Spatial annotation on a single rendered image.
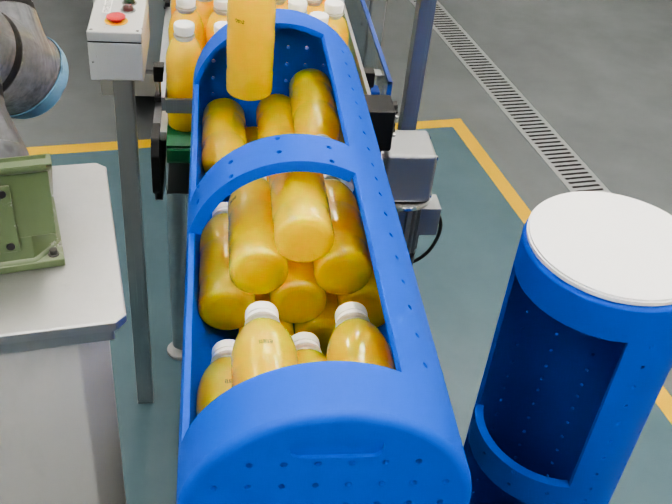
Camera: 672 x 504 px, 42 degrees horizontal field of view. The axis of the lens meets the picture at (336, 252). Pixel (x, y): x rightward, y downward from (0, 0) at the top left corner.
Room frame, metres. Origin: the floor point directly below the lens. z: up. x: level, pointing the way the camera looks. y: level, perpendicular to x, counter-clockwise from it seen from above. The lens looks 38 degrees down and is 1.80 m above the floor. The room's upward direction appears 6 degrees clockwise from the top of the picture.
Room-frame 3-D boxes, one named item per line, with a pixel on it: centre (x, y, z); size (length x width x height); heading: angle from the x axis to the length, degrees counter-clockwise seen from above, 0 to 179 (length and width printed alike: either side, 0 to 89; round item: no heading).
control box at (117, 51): (1.58, 0.47, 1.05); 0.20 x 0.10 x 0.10; 10
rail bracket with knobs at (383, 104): (1.51, -0.04, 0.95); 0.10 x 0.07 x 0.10; 100
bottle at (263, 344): (0.64, 0.06, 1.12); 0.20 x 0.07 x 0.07; 10
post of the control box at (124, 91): (1.58, 0.47, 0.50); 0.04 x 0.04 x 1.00; 10
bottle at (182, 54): (1.52, 0.33, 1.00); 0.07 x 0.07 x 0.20
